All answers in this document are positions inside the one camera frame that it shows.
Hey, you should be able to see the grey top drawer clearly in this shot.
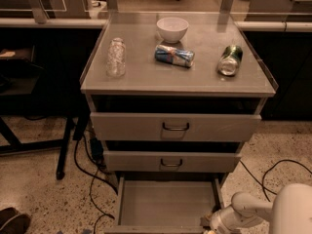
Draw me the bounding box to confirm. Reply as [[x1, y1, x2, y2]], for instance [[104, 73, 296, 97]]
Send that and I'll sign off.
[[91, 112, 261, 142]]

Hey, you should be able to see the blue crushed soda can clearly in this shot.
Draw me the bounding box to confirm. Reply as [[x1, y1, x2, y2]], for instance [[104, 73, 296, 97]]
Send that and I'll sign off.
[[154, 45, 195, 68]]

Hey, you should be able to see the white ceramic bowl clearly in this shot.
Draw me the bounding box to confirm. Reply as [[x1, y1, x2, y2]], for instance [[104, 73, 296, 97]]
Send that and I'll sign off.
[[156, 18, 189, 43]]

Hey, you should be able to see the black cable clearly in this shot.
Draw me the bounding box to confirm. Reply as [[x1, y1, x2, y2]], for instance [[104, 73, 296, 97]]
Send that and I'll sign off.
[[239, 159, 312, 203], [73, 130, 119, 234]]

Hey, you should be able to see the clear plastic bottle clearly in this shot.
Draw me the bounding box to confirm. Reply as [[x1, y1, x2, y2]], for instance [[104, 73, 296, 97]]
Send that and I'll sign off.
[[106, 38, 126, 77]]

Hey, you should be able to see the green soda can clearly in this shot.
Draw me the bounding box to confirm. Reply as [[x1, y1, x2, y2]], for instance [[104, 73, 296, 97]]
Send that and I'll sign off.
[[217, 45, 243, 76]]

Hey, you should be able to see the black power adapter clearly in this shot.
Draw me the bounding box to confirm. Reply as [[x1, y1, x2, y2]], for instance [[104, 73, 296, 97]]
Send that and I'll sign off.
[[90, 138, 103, 161]]

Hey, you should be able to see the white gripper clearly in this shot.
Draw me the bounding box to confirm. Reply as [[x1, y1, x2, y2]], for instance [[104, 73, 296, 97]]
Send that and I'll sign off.
[[202, 206, 260, 234]]

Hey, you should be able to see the dark shoe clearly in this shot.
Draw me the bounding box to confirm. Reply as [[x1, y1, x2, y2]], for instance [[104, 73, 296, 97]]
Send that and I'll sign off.
[[0, 208, 31, 234]]

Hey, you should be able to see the black cable on left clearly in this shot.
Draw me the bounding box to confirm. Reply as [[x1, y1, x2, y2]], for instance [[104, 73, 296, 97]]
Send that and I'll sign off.
[[73, 130, 119, 234]]

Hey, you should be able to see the grey middle drawer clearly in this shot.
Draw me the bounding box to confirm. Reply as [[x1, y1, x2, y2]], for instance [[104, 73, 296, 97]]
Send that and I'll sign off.
[[104, 151, 241, 173]]

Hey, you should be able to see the grey drawer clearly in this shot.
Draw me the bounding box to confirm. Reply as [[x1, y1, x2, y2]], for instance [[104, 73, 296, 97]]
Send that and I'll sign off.
[[104, 151, 241, 173], [104, 175, 223, 234], [91, 112, 261, 142]]

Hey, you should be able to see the black table frame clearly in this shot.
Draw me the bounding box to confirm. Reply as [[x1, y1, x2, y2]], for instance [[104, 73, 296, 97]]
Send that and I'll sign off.
[[0, 45, 89, 180]]

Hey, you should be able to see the grey bottom drawer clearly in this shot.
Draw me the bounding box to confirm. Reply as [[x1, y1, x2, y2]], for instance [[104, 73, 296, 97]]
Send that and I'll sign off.
[[104, 175, 223, 234]]

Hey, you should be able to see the black cable on right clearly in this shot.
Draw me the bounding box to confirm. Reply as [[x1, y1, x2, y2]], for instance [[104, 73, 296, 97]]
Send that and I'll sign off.
[[239, 159, 312, 203]]

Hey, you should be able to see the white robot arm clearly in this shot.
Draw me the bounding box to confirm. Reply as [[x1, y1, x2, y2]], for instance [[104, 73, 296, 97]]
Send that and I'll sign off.
[[204, 183, 312, 234]]

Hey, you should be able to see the grey drawer cabinet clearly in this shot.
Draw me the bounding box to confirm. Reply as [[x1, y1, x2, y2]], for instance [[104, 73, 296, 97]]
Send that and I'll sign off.
[[79, 11, 279, 187]]

